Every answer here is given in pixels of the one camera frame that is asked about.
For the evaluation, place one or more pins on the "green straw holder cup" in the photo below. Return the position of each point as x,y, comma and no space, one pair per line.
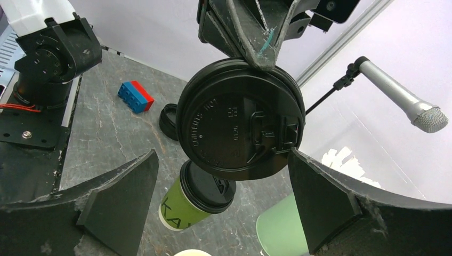
279,229

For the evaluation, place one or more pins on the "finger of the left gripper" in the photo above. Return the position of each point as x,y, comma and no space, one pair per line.
253,30

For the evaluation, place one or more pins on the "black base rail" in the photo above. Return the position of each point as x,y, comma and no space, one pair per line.
38,109

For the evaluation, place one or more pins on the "black tripod mic stand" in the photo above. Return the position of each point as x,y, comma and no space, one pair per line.
345,81

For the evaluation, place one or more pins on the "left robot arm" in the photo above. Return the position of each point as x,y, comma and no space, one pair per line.
27,17

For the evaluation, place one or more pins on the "black plastic cup lid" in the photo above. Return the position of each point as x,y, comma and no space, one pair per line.
206,192

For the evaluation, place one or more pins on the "stacked spare black lids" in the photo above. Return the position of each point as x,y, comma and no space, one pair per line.
167,121

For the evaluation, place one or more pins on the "silver microphone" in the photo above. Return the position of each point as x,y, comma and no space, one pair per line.
425,116

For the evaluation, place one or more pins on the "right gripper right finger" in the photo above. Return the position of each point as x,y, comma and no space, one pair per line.
341,215

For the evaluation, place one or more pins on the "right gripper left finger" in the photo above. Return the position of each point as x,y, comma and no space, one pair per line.
105,212

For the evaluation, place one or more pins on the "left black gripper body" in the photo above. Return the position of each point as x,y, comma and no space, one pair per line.
320,14

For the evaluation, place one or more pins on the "green paper coffee cup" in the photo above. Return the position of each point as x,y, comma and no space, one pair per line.
176,212

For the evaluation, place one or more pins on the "red and blue block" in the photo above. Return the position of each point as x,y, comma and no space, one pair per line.
135,96

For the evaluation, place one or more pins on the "stack of white paper cups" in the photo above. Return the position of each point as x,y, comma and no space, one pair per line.
192,252

